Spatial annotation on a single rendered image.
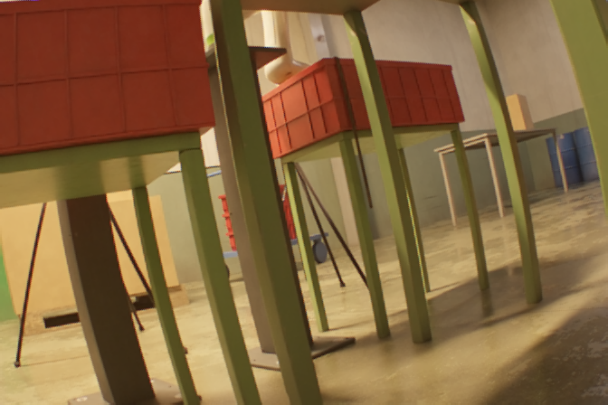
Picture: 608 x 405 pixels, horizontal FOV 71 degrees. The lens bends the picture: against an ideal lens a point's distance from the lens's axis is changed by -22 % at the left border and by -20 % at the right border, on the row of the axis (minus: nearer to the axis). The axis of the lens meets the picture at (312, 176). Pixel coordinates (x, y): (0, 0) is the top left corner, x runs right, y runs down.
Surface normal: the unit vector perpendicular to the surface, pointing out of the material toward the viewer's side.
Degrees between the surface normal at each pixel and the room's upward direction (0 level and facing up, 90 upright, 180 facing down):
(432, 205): 90
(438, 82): 90
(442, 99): 90
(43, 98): 90
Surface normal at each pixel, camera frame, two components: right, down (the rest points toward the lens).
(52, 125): 0.54, -0.18
